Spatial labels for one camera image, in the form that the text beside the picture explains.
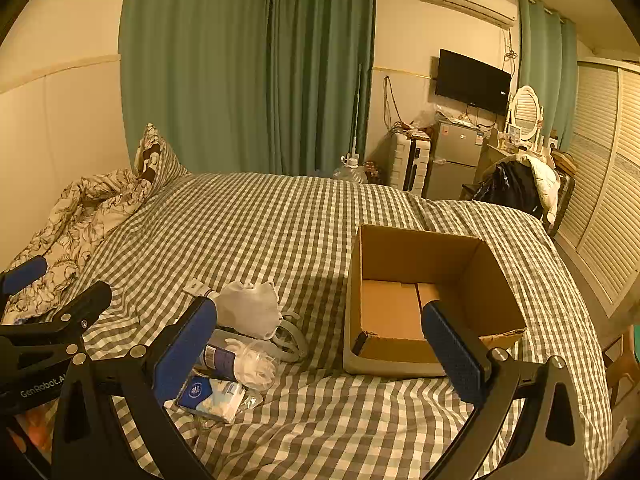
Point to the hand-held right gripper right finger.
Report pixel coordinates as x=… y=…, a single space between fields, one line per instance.
x=450 y=350

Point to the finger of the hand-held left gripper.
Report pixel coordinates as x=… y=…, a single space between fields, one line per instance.
x=85 y=305
x=25 y=272

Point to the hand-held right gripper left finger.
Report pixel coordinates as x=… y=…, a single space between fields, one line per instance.
x=185 y=350

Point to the bottle with purple label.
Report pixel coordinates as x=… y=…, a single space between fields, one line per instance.
x=220 y=357

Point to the blue tissue packet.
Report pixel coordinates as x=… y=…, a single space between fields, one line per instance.
x=215 y=395

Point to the white tube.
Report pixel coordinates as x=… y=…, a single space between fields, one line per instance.
x=197 y=290

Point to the cardboard box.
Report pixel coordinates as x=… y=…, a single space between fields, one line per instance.
x=395 y=310

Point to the white plush toy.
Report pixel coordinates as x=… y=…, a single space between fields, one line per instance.
x=247 y=310

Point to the floral quilt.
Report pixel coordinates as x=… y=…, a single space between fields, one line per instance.
x=75 y=220

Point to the checked bed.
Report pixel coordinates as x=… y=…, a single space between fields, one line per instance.
x=280 y=230

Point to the checked pillow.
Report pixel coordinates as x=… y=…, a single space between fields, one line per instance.
x=160 y=160

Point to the wooden stool green seat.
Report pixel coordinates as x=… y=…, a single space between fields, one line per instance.
x=617 y=360

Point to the black jacket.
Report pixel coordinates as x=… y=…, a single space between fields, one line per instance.
x=510 y=185

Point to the silver fridge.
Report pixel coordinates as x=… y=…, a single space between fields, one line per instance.
x=452 y=160

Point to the dark suitcase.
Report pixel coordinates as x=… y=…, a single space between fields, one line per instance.
x=565 y=195

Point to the white jacket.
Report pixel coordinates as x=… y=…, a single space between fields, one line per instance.
x=545 y=180

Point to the dried flower bunch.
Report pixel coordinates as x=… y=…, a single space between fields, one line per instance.
x=372 y=170

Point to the white suitcase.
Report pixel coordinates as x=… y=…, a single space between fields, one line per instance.
x=400 y=160

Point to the clear water jug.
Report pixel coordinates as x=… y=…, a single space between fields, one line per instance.
x=356 y=172

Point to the dressing table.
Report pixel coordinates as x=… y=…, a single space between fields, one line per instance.
x=492 y=152

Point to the bluish water jug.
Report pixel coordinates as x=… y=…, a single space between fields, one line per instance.
x=341 y=172

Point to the wooden basket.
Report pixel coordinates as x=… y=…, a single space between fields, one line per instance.
x=562 y=159

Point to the clear plastic bag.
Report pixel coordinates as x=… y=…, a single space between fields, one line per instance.
x=425 y=117

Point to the white louvered wardrobe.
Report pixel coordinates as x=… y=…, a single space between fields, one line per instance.
x=600 y=160

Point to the oval vanity mirror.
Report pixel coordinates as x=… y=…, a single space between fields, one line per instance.
x=527 y=107

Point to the white pole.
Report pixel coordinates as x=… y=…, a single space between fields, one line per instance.
x=357 y=110

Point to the black television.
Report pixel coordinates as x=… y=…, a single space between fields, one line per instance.
x=470 y=80

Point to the wide green curtain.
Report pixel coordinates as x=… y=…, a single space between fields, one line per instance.
x=225 y=60

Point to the narrow green curtain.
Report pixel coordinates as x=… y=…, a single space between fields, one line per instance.
x=545 y=60

